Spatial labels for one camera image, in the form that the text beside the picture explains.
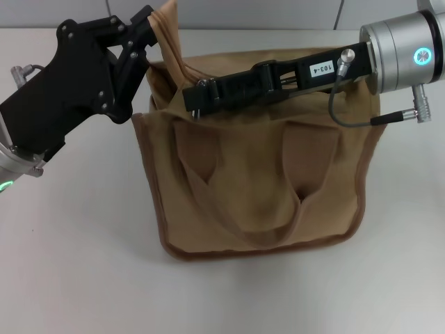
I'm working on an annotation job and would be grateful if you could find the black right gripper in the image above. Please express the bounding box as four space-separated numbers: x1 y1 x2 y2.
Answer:
182 40 379 116

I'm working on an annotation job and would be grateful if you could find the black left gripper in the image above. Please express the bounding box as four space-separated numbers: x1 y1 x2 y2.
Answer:
0 15 161 164

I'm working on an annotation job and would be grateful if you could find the khaki canvas food bag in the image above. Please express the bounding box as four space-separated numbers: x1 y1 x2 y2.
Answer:
132 0 387 262

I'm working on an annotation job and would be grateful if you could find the left gripper cable with plug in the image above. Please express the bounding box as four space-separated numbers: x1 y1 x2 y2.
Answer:
11 63 47 85

